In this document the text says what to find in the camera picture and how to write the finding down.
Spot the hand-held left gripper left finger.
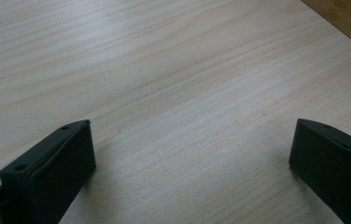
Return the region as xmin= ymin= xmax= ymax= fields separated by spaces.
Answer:
xmin=0 ymin=119 xmax=97 ymax=224

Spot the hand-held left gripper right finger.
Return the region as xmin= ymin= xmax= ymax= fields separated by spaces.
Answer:
xmin=288 ymin=118 xmax=351 ymax=224

